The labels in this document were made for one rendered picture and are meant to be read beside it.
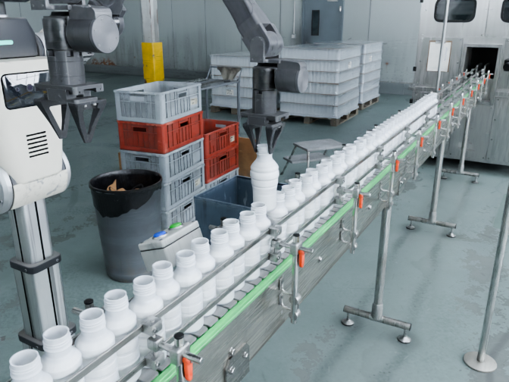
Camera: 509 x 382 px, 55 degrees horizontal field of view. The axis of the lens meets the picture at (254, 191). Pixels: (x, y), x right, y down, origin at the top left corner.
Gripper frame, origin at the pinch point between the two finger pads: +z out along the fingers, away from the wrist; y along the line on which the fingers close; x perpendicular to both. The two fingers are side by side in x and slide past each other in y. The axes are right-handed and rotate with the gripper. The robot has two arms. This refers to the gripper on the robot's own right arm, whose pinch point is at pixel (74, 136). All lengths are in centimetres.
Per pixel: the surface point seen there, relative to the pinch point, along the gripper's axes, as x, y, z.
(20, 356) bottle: -25.2, 14.2, 24.1
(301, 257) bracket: 39, 27, 34
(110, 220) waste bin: 137, -140, 95
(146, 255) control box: 18.7, -2.8, 32.3
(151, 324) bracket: -6.1, 20.5, 28.1
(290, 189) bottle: 54, 17, 23
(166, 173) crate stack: 209, -156, 87
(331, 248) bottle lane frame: 78, 21, 49
